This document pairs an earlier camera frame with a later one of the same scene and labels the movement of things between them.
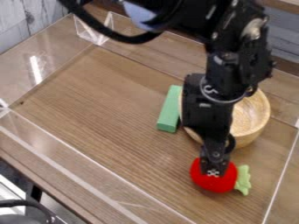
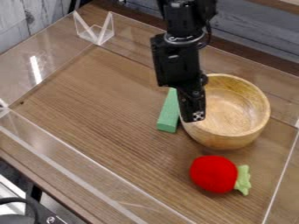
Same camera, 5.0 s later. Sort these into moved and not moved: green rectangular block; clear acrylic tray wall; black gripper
Moved: black gripper
Not moved: clear acrylic tray wall; green rectangular block
